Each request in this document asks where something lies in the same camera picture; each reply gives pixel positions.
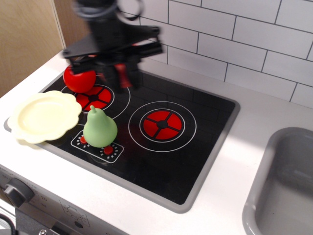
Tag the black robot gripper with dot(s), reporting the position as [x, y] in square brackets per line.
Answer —
[110, 42]

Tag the orange plastic cup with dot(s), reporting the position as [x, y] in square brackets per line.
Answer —
[123, 79]

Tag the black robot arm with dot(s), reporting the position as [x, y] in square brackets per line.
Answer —
[97, 9]

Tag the cream scalloped plate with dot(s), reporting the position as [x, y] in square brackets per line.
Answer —
[44, 117]

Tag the red toy apple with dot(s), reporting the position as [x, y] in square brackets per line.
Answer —
[79, 83]

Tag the green toy pear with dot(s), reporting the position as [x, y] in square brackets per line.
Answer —
[100, 130]

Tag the black toy stove top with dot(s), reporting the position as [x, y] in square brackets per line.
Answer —
[168, 136]

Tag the wooden side panel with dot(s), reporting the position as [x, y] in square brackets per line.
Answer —
[32, 32]

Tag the grey oven control panel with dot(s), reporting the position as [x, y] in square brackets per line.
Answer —
[56, 213]

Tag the grey oven knob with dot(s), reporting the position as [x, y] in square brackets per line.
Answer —
[18, 192]

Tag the grey sink basin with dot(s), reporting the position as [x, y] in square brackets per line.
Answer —
[280, 201]

